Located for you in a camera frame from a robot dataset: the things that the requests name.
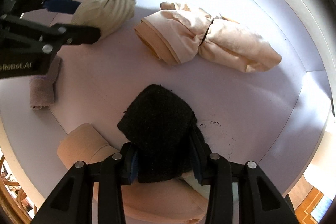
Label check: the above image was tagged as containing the cream cloth bundle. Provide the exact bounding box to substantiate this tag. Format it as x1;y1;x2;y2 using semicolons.
133;2;282;73

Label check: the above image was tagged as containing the blue striped rug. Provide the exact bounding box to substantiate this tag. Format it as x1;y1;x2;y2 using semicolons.
310;194;334;223

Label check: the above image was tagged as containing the small mauve cloth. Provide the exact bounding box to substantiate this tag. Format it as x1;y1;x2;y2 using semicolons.
29;56;62;110

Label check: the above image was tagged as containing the black hair tie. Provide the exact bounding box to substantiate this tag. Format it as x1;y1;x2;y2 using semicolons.
202;18;214;45

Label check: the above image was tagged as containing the rattan chair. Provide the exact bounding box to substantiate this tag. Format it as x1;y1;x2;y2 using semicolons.
0;153;40;224

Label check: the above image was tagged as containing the light green knitted hat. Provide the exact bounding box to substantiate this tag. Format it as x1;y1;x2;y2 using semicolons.
70;0;137;41

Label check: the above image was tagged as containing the black knitted cloth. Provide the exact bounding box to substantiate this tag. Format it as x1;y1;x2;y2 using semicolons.
117;84;210;183

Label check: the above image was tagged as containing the beige cloth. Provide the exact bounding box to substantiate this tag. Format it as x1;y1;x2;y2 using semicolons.
57;123;209;224

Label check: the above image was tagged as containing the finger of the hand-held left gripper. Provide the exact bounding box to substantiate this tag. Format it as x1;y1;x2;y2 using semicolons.
0;0;82;16
0;15;102;57

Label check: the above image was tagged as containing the white cabinet shelf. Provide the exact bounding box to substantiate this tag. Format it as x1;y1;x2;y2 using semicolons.
0;0;336;214

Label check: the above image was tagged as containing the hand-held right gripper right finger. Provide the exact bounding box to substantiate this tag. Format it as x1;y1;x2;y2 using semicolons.
188;130;297;224

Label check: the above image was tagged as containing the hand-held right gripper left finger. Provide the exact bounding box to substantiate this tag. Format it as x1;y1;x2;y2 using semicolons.
31;142;139;224

